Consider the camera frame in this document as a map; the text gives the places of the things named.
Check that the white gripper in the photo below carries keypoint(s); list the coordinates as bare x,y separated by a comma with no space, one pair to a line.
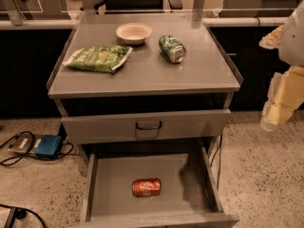
293,43

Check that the blue box on floor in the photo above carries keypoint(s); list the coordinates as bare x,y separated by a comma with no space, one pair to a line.
48,147

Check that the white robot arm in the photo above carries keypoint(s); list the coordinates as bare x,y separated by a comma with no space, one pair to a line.
291,49

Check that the grey flat device on floor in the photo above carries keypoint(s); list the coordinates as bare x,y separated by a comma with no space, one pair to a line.
25,143

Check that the grey drawer cabinet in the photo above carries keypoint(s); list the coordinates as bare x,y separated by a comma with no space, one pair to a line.
148,81

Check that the closed upper drawer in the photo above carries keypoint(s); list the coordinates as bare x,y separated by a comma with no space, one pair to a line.
146,126

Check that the green soda can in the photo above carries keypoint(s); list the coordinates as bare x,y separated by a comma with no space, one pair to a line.
173,48

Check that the white paper bowl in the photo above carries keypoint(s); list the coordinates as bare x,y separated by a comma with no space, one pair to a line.
133,33

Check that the red coke can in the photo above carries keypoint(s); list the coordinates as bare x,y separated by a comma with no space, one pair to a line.
142,188

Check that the green chip bag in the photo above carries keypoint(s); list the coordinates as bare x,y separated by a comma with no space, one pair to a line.
105,59

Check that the open middle drawer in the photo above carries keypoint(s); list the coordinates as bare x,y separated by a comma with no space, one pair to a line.
189,196

